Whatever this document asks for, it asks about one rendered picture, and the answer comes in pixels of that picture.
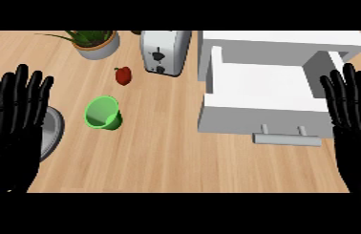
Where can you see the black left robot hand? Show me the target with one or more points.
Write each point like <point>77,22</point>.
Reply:
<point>18,126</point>

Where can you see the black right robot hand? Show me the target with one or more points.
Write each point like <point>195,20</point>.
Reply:
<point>348,123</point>

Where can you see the green plastic cup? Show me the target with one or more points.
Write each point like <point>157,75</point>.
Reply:
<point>102,113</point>

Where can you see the white open drawer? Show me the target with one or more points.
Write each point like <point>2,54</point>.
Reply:
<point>263,97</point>

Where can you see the white drawer cabinet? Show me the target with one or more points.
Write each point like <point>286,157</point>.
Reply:
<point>282,45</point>

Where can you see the grey round plate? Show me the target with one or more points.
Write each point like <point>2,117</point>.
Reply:
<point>50,133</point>

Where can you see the red bell pepper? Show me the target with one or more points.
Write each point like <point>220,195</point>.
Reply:
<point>124,75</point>

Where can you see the potted green plant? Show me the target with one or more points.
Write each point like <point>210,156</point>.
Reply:
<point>95,43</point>

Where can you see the silver toaster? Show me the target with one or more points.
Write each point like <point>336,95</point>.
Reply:
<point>164,52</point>

